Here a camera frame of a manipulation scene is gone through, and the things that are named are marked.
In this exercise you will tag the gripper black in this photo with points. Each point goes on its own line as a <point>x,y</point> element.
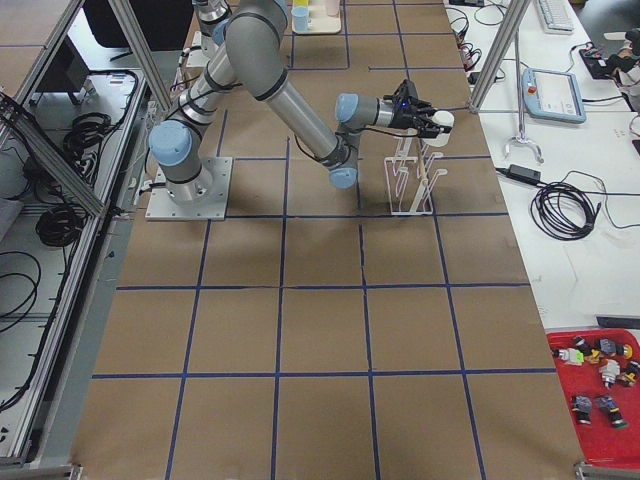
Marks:
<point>402,119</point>

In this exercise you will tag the white ikea cup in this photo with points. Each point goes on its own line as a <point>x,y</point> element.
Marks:
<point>442,123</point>

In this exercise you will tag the pink cup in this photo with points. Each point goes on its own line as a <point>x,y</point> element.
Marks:
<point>332,7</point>

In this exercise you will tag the light blue cup near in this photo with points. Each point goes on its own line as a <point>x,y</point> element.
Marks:
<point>300,19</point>

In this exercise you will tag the black power adapter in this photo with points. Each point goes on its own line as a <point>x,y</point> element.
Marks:
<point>523,174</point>

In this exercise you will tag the blue teach pendant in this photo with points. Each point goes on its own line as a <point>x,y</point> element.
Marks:
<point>552,95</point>

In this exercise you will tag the cream plastic tray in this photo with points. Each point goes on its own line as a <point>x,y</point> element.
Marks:
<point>320,22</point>

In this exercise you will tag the white keyboard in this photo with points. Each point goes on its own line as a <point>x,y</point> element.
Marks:
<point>554,16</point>

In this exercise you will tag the red parts tray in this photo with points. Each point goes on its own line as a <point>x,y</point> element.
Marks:
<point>599,374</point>

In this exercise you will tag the white wire cup rack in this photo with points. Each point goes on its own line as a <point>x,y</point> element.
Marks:
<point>411,176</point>

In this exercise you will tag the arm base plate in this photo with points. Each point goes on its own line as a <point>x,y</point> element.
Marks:
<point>198,53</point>
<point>205,198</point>

